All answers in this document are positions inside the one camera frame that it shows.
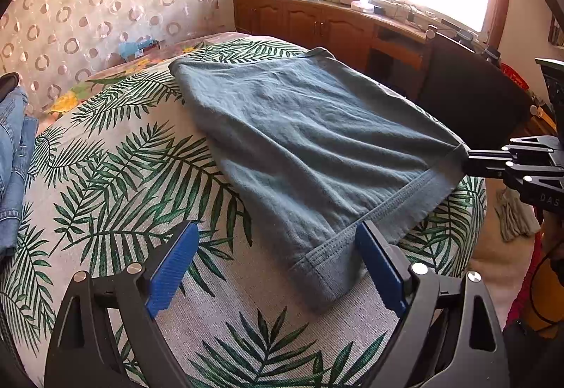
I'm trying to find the dark chair back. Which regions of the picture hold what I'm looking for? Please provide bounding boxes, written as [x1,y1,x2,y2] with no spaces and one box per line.
[416,29,533,149]

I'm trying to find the cardboard box with blue cloth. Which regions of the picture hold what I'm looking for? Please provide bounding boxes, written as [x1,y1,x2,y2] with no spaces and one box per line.
[118,38,160,62]

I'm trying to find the grey-blue pants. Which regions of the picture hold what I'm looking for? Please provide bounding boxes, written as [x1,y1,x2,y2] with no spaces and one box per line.
[170,47,467,313]

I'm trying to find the sheer circle pattern curtain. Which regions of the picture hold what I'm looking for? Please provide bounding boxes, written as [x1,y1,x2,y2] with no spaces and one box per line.
[1,0,220,116]

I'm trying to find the folded blue jeans stack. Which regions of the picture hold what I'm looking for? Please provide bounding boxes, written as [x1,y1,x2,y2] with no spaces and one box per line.
[0,86,38,259]

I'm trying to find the wooden sideboard cabinet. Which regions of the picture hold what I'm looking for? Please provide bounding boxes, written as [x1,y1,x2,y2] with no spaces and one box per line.
[233,0,427,100]

